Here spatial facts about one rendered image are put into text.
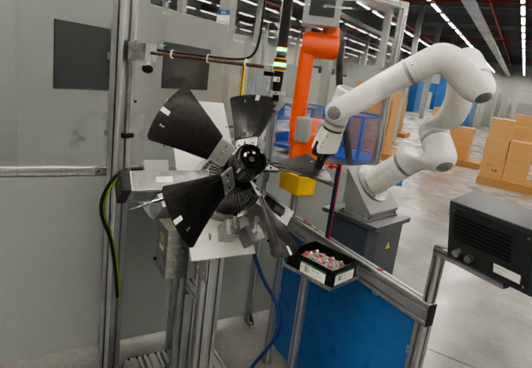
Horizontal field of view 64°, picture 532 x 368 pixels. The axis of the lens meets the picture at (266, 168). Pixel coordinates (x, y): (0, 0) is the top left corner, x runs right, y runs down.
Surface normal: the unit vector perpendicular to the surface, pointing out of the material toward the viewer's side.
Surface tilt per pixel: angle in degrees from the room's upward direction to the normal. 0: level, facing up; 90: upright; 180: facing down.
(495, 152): 90
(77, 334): 90
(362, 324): 90
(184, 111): 76
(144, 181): 50
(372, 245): 90
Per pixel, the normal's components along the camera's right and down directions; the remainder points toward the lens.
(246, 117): -0.25, -0.58
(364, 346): -0.86, 0.00
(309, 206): 0.49, 0.25
